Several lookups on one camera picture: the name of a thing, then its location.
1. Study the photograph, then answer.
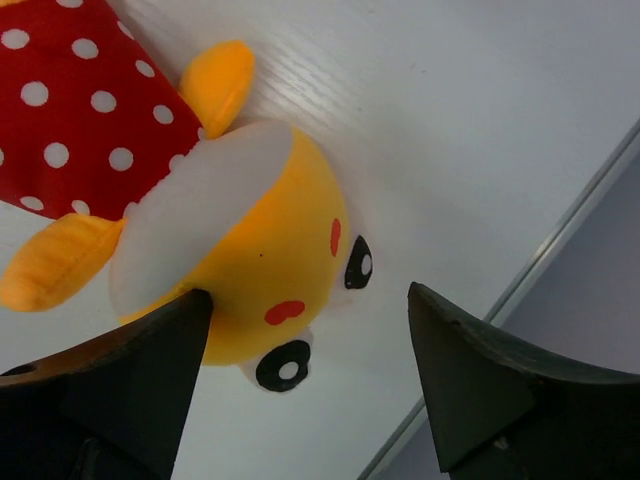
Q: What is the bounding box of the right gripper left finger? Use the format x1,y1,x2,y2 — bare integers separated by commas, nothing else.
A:
1,290,213,479

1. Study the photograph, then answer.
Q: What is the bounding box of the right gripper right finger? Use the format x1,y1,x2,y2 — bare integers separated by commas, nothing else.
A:
408,283,639,479

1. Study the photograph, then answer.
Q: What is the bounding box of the orange plush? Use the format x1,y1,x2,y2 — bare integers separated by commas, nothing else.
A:
1,1,373,393

